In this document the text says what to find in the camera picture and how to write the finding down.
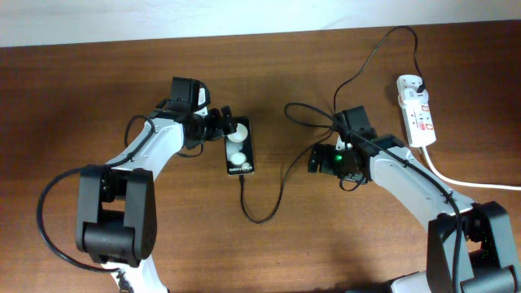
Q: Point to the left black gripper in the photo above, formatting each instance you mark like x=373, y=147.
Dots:
x=220, y=126

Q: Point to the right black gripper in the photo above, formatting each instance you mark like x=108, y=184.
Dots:
x=327, y=163

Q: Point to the black smartphone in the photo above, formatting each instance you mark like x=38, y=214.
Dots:
x=239, y=149

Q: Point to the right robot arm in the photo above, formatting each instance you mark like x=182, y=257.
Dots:
x=470, y=245

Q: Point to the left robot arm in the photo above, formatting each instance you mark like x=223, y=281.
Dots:
x=116, y=216

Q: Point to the white USB charger plug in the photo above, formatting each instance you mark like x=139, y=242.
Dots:
x=410, y=97

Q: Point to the white power strip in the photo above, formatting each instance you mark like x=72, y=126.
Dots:
x=418, y=122

